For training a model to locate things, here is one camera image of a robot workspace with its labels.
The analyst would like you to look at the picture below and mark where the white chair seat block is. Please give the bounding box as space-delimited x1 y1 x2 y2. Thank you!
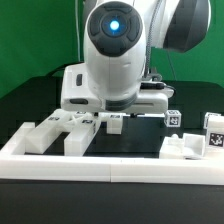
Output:
158 132 224 160

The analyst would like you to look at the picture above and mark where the white chair back frame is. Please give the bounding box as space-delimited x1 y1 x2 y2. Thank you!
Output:
25 109 101 156

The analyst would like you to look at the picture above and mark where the thin white hanging cable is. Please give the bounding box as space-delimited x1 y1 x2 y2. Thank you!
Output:
76 0 82 64

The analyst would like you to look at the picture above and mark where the white U-shaped fence frame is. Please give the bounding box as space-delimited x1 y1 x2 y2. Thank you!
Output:
0 122 224 185

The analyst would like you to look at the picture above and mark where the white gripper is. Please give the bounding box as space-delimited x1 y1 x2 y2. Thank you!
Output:
61 63 174 114

